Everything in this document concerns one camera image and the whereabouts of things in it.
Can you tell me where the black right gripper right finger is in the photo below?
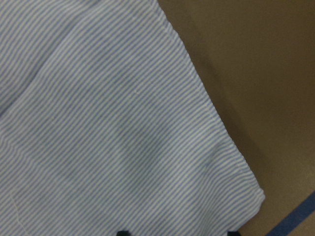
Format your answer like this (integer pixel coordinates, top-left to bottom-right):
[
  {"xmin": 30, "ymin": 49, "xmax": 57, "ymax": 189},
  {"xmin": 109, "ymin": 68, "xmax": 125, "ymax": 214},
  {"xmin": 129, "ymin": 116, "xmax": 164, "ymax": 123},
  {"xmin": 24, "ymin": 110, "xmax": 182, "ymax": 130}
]
[{"xmin": 227, "ymin": 231, "xmax": 240, "ymax": 236}]

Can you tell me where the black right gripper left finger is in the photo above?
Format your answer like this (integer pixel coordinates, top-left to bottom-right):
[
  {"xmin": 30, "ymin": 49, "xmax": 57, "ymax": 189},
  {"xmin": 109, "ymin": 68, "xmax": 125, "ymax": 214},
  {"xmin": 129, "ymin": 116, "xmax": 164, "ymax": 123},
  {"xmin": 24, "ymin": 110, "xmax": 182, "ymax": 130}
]
[{"xmin": 116, "ymin": 231, "xmax": 130, "ymax": 236}]

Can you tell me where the blue striped button shirt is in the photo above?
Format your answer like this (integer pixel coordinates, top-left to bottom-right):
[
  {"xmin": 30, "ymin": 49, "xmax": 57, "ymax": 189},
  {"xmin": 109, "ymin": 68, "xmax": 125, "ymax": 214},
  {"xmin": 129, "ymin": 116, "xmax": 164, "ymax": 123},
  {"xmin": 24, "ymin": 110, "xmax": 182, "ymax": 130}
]
[{"xmin": 0, "ymin": 0, "xmax": 265, "ymax": 236}]

